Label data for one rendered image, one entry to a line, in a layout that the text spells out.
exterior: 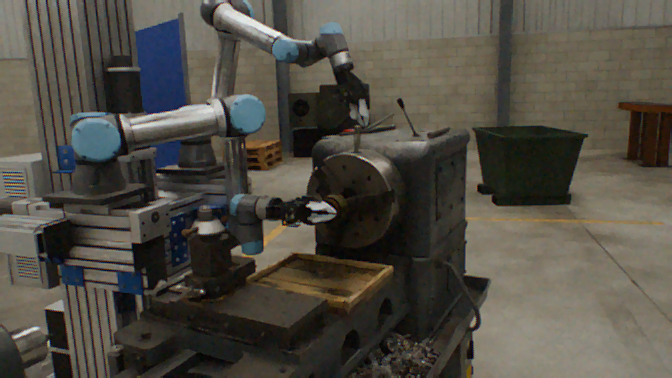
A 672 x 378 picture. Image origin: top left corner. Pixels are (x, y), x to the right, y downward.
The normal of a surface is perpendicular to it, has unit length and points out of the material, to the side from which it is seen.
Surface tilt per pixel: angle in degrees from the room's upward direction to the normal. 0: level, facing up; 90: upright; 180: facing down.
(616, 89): 90
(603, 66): 90
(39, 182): 90
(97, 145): 91
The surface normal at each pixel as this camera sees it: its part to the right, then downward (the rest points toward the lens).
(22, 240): -0.35, 0.19
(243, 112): 0.56, 0.13
